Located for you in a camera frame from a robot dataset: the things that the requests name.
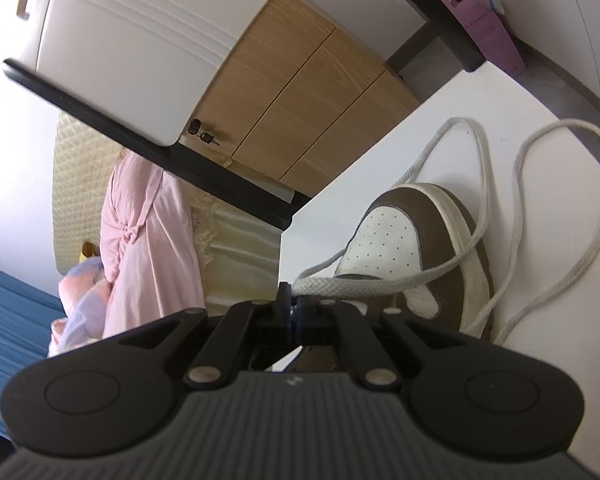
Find blue curtain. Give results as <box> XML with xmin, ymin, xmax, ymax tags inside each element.
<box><xmin>0</xmin><ymin>260</ymin><xmax>66</xmax><ymax>441</ymax></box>

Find white shoelace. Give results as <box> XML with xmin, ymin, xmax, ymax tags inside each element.
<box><xmin>292</xmin><ymin>117</ymin><xmax>600</xmax><ymax>346</ymax></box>

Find wooden bedside cabinet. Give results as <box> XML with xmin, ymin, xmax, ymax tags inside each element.
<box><xmin>177</xmin><ymin>0</ymin><xmax>421</xmax><ymax>198</ymax></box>

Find pink cardboard box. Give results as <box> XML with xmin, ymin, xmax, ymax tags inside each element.
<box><xmin>425</xmin><ymin>0</ymin><xmax>526</xmax><ymax>78</ymax></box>

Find pastel patterned quilt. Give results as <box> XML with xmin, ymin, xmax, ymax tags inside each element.
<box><xmin>47</xmin><ymin>255</ymin><xmax>113</xmax><ymax>358</ymax></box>

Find white and brown shoe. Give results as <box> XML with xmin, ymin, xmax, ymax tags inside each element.
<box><xmin>250</xmin><ymin>183</ymin><xmax>496</xmax><ymax>376</ymax></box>

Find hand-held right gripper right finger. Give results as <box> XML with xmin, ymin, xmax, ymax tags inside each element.
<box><xmin>298</xmin><ymin>295</ymin><xmax>469</xmax><ymax>391</ymax></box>

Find cabinet keys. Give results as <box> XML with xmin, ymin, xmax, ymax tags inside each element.
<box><xmin>187</xmin><ymin>119</ymin><xmax>221</xmax><ymax>147</ymax></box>

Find white chair with black frame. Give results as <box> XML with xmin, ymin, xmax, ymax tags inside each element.
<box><xmin>2</xmin><ymin>0</ymin><xmax>600</xmax><ymax>461</ymax></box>

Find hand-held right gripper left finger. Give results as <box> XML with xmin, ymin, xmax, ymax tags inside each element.
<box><xmin>119</xmin><ymin>282</ymin><xmax>294</xmax><ymax>389</ymax></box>

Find pink bed sheet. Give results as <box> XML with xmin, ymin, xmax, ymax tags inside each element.
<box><xmin>102</xmin><ymin>280</ymin><xmax>206</xmax><ymax>339</ymax></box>

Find pink pillow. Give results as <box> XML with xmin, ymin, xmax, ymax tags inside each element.
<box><xmin>100</xmin><ymin>152</ymin><xmax>203</xmax><ymax>306</ymax></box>

